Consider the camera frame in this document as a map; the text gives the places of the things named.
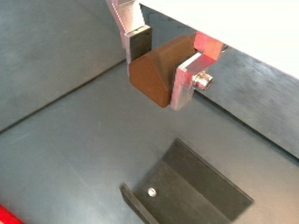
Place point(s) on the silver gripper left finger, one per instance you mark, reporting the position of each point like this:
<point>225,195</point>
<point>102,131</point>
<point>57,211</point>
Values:
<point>135,32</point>

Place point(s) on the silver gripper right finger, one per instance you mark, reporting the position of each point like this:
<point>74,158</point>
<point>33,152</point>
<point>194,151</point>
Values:
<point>191,74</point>

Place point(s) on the brown three prong object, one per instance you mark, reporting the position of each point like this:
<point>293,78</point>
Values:
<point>153,71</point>

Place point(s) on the black curved fixture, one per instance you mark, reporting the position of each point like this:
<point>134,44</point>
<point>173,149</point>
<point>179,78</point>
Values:
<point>185,191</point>

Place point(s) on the red block with shaped holes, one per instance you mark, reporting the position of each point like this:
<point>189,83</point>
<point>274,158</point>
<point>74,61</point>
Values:
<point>7,217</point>

